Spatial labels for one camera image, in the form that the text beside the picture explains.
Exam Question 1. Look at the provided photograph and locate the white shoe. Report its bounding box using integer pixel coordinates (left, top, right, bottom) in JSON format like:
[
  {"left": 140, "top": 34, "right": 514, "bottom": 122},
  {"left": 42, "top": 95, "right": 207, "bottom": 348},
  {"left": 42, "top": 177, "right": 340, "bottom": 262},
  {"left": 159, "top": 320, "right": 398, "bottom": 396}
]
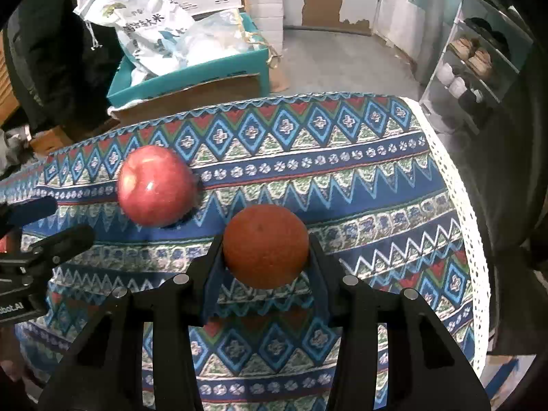
[
  {"left": 449, "top": 77, "right": 472, "bottom": 99},
  {"left": 436, "top": 63, "right": 458, "bottom": 86}
]

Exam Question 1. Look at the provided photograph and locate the clear plastic bag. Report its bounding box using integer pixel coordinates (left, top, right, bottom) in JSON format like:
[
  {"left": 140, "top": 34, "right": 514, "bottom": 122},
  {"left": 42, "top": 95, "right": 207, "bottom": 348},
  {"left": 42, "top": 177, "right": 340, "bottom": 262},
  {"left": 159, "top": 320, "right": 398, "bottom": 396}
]
[{"left": 182, "top": 10, "right": 260, "bottom": 68}]

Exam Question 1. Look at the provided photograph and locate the blue patterned tablecloth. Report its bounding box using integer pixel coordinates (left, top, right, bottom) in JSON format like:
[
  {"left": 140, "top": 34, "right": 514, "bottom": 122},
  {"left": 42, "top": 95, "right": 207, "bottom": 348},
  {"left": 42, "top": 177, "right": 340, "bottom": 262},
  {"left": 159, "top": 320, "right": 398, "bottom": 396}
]
[{"left": 0, "top": 91, "right": 491, "bottom": 411}]

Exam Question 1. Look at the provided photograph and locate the black shoe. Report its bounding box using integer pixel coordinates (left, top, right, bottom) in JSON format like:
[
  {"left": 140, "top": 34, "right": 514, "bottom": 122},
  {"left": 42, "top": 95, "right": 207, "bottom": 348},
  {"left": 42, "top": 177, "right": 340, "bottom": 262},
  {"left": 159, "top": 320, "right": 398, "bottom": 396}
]
[{"left": 464, "top": 17, "right": 511, "bottom": 54}]

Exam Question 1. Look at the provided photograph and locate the dark clothing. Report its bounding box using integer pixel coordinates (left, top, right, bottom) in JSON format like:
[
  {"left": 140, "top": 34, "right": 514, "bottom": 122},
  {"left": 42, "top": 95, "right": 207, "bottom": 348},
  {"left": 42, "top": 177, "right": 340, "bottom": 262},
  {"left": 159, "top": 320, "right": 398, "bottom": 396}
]
[{"left": 0, "top": 0, "right": 123, "bottom": 134}]

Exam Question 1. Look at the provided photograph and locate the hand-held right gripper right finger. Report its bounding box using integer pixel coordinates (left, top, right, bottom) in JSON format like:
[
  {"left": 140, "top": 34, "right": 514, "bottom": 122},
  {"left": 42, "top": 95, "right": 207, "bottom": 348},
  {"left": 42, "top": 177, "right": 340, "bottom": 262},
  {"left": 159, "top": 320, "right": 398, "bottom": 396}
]
[{"left": 308, "top": 235, "right": 491, "bottom": 411}]

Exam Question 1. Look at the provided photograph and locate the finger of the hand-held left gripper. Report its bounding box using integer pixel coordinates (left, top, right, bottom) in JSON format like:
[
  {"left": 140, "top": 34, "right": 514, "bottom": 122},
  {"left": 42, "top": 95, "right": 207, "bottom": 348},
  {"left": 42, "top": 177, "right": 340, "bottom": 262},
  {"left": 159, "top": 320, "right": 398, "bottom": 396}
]
[
  {"left": 25, "top": 224, "right": 96, "bottom": 267},
  {"left": 0, "top": 196, "right": 59, "bottom": 231}
]

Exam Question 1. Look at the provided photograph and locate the teal cardboard box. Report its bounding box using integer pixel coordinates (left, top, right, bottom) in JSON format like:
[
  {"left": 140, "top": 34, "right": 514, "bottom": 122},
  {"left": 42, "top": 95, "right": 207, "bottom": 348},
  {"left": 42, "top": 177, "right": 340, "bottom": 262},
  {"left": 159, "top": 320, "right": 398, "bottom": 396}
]
[{"left": 106, "top": 12, "right": 271, "bottom": 109}]

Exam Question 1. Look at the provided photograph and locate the large red apple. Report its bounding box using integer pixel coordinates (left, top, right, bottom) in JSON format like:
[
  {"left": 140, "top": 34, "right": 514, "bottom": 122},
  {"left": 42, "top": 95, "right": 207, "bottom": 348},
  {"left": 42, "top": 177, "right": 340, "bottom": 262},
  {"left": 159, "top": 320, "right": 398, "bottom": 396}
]
[{"left": 117, "top": 145, "right": 196, "bottom": 228}]

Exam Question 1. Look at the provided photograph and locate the small brown cardboard box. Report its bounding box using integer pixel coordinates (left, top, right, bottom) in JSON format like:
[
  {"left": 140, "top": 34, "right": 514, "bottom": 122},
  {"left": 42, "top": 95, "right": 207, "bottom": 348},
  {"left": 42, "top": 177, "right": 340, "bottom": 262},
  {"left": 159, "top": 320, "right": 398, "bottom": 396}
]
[{"left": 29, "top": 123, "right": 88, "bottom": 155}]

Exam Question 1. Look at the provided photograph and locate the brown shoe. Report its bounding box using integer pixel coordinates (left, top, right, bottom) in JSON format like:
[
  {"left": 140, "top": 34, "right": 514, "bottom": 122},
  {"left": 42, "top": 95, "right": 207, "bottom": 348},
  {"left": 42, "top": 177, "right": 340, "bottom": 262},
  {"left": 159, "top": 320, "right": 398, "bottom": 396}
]
[
  {"left": 468, "top": 48, "right": 494, "bottom": 75},
  {"left": 449, "top": 36, "right": 475, "bottom": 58}
]

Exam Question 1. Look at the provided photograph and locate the white shoe rack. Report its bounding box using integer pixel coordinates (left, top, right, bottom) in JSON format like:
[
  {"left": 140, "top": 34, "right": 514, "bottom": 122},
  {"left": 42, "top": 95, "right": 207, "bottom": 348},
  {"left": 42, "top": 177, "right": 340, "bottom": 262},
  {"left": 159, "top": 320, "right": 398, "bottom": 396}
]
[{"left": 419, "top": 0, "right": 538, "bottom": 134}]

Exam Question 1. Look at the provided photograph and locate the white printed rice bag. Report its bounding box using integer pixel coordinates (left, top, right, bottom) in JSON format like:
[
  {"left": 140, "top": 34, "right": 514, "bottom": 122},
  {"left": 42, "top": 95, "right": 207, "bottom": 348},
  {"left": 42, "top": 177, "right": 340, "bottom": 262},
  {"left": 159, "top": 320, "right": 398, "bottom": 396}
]
[{"left": 74, "top": 0, "right": 198, "bottom": 87}]

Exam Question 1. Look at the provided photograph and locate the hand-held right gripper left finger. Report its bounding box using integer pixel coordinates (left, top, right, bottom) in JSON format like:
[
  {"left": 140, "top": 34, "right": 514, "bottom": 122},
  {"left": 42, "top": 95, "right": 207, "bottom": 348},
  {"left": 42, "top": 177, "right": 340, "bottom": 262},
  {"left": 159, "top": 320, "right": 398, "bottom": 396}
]
[{"left": 38, "top": 239, "right": 225, "bottom": 411}]

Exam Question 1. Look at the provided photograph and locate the large orange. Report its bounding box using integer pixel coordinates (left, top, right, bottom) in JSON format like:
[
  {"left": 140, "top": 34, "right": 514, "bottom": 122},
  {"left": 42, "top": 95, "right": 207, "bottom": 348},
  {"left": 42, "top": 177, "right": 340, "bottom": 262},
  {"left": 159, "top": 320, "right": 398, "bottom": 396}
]
[{"left": 222, "top": 205, "right": 310, "bottom": 290}]

